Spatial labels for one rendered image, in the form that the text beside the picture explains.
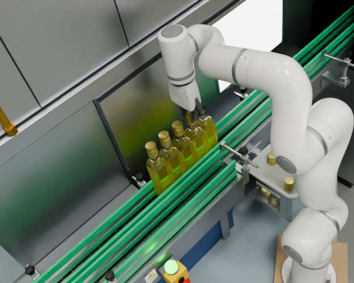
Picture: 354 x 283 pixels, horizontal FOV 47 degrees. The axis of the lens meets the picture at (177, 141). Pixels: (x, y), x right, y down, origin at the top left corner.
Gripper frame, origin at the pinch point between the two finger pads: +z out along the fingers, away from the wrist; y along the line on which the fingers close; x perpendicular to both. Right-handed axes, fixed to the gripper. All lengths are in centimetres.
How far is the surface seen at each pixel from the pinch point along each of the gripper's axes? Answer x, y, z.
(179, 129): -6.3, 1.3, 1.7
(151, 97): -5.0, -12.3, -4.1
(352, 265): 52, 47, 133
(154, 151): -17.3, 1.3, 2.0
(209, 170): -1.0, 5.7, 25.5
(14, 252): -68, -15, 16
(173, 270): -35, 21, 32
